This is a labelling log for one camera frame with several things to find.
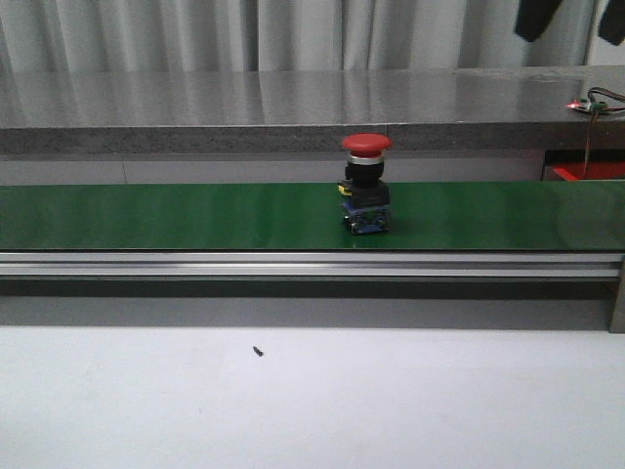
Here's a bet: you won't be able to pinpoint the aluminium conveyor side rail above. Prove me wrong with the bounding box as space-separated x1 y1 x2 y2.
1 251 624 279

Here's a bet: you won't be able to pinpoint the left dark hanging object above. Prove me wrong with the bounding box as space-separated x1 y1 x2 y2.
514 0 562 43

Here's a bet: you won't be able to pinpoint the dark hanging object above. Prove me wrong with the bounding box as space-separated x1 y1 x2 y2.
598 0 625 46
514 0 562 43

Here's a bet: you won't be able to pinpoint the grey curtain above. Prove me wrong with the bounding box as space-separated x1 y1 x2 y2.
1 1 598 73

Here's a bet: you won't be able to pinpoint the right dark hanging object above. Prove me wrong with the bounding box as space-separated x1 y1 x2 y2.
598 0 625 46

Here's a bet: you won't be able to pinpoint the grey stone counter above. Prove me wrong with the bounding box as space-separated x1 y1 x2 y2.
1 65 624 157

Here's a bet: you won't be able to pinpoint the green conveyor belt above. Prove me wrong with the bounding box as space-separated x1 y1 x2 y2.
1 181 624 251

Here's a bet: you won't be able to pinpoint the grey conveyor support leg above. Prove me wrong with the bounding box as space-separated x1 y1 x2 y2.
608 265 625 334

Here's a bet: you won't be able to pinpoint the small green circuit board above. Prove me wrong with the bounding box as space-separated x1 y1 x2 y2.
566 99 609 114

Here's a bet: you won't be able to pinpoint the red plastic bin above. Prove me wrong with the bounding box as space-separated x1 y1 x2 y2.
544 162 625 182

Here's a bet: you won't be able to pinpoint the red and black wires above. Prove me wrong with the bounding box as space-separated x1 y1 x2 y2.
583 87 625 182

